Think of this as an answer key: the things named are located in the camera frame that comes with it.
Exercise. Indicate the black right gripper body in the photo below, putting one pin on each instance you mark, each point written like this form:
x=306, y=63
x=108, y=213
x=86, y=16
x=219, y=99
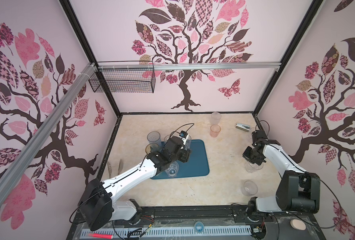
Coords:
x=249, y=154

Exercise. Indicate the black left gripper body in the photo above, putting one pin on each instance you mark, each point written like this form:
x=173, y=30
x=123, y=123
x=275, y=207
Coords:
x=182, y=156

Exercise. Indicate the clear cup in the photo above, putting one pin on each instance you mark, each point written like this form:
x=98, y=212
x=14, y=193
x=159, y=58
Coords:
x=215, y=118
x=172, y=170
x=252, y=168
x=187, y=142

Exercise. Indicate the yellow translucent glass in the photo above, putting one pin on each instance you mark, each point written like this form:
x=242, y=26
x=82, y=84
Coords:
x=151, y=148

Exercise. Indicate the tall blue translucent cup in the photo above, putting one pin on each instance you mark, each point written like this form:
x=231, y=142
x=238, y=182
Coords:
x=154, y=138

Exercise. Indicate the dark teal plastic tray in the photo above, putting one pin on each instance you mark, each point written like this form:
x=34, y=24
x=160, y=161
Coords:
x=197, y=165

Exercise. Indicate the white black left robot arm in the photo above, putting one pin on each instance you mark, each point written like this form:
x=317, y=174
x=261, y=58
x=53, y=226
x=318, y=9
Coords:
x=100, y=204

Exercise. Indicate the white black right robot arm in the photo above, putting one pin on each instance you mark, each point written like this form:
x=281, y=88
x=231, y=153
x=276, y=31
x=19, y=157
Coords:
x=298, y=190

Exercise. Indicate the silver metal box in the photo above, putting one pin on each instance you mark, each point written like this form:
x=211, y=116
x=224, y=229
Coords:
x=243, y=127

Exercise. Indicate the pink translucent cup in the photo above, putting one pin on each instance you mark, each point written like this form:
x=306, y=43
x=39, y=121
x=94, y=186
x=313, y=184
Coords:
x=215, y=130

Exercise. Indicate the wooden tongs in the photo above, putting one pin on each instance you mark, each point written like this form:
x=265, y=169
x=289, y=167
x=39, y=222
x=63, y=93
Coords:
x=115, y=169

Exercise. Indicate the beige round disc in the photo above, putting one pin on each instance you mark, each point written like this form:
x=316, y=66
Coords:
x=298, y=224

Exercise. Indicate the blue tape roll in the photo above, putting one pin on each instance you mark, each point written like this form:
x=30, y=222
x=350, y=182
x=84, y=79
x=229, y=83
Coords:
x=199, y=227

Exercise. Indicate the pink marker pen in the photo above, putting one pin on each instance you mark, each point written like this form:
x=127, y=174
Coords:
x=101, y=236

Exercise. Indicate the black wire basket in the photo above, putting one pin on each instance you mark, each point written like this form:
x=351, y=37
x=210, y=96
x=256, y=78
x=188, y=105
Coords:
x=124, y=77

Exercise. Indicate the aluminium rail back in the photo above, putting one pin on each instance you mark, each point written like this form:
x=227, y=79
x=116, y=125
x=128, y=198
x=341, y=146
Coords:
x=172, y=67

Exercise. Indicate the aluminium rail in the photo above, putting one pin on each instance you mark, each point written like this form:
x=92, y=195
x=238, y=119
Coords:
x=14, y=172
x=172, y=67

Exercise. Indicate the grey slotted cable duct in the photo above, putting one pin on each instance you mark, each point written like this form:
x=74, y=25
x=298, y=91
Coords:
x=164, y=232

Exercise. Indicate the aluminium rail left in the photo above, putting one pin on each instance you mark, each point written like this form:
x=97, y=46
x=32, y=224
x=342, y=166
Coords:
x=14, y=172

